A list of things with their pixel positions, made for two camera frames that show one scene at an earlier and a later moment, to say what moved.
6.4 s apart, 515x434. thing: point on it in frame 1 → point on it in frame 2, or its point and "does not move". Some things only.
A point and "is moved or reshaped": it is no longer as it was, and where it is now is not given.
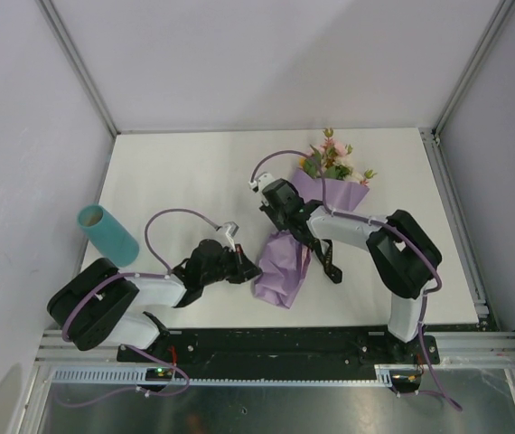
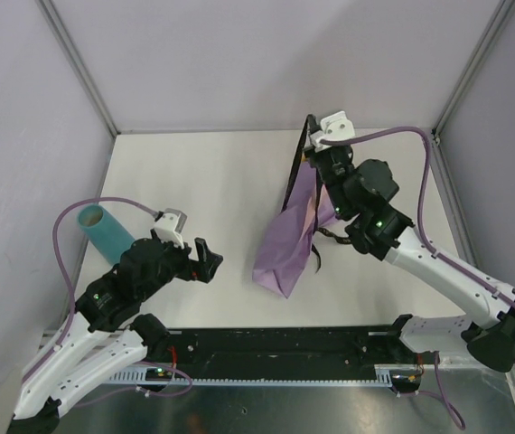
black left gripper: x=244 y=268 → x=212 y=259
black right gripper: x=267 y=209 → x=313 y=155
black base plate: x=278 y=353 does not move
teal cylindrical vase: x=109 y=238 does not move
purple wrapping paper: x=283 y=256 is moved or reshaped
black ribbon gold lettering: x=323 y=250 → x=317 y=231
